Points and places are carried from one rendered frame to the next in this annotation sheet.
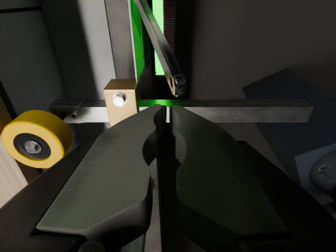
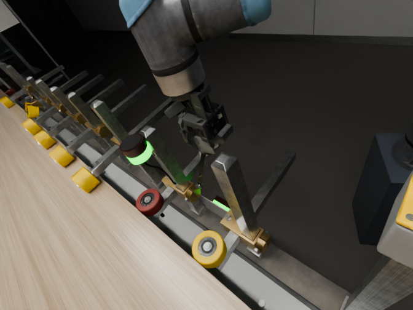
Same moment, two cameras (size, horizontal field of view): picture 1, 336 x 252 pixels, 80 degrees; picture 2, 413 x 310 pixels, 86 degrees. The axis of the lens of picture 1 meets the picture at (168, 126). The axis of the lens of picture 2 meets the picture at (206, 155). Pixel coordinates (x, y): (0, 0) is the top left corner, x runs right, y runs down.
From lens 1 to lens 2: 0.56 m
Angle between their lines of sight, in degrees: 75
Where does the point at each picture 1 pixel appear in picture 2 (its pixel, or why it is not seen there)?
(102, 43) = not seen: hidden behind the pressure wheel
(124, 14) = (212, 220)
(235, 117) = (274, 178)
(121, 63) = not seen: hidden behind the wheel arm
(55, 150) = (216, 237)
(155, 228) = not seen: outside the picture
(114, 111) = (232, 226)
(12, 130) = (195, 244)
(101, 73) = (232, 274)
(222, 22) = (287, 234)
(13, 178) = (214, 288)
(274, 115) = (283, 163)
